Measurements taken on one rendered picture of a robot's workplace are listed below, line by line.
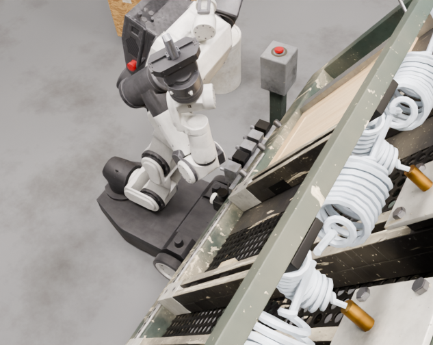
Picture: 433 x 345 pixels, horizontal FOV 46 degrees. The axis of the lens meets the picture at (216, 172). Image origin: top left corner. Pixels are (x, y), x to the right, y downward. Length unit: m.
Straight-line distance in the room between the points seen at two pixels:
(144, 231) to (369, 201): 2.10
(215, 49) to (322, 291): 1.20
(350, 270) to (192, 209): 1.82
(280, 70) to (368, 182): 1.64
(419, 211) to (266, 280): 0.26
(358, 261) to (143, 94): 0.91
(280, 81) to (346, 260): 1.49
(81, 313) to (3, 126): 1.49
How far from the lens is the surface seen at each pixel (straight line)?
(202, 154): 1.40
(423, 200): 0.62
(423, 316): 0.49
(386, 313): 0.53
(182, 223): 2.52
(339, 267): 0.81
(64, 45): 4.06
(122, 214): 2.65
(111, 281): 2.66
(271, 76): 2.20
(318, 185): 0.44
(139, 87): 1.49
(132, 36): 1.65
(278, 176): 1.44
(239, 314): 0.38
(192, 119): 1.38
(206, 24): 1.49
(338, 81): 1.80
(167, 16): 1.63
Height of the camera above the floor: 2.30
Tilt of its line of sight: 52 degrees down
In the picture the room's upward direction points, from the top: 8 degrees counter-clockwise
